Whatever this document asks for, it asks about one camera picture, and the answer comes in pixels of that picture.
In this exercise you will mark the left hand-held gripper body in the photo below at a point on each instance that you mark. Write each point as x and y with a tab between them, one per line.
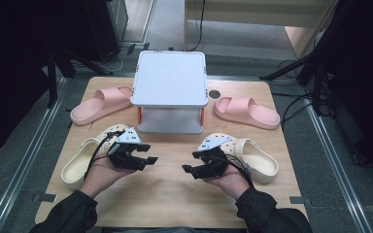
123	158

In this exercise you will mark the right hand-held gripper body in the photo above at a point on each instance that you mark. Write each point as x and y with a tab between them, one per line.
213	161

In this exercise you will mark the cream clog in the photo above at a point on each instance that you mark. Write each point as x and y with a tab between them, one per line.
77	165
259	158

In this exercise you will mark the pink slipper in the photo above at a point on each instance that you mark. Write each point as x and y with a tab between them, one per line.
100	103
249	111

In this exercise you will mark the white plastic storage box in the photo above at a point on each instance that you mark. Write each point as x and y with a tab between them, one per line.
170	77

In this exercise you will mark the person's right hand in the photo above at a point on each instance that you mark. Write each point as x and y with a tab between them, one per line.
230	184

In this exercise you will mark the person's left hand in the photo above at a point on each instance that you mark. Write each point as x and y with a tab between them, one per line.
100	176

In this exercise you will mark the black round table grommet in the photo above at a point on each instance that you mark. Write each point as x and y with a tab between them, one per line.
214	94

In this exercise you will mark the black metal stand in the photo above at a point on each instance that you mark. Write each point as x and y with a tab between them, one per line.
52	84

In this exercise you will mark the black tripod stand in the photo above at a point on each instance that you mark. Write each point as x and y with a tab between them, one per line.
285	68

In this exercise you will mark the dark curtain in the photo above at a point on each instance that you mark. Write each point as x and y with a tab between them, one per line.
13	64
369	64

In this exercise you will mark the wooden cabinet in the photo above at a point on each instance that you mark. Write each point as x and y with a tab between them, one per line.
255	13

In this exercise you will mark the metal floor rail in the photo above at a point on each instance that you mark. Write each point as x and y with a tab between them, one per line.
21	168
338	168

